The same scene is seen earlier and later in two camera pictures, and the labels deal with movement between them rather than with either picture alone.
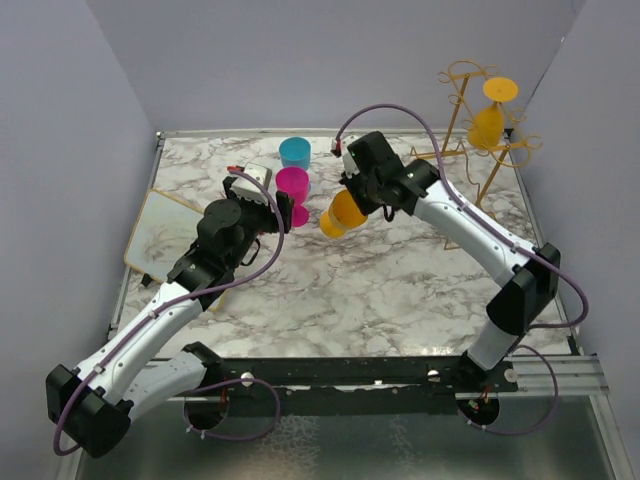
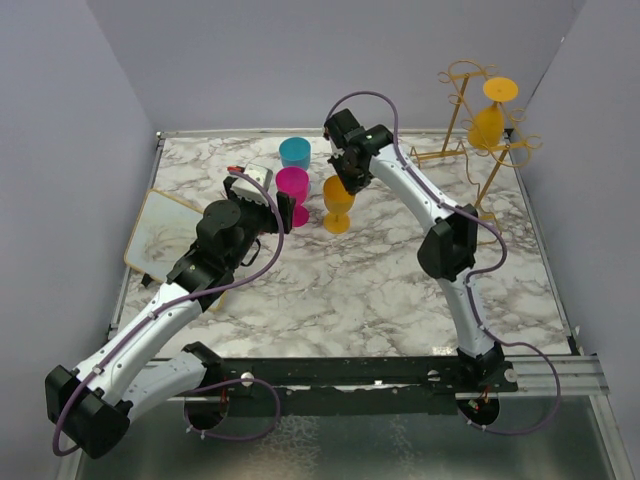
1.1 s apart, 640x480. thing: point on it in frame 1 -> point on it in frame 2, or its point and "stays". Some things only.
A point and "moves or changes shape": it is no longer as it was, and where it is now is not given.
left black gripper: x=272 y=222 stays
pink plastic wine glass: x=295 y=181 stays
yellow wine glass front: x=343 y=213 moves or changes shape
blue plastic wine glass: x=295 y=151 stays
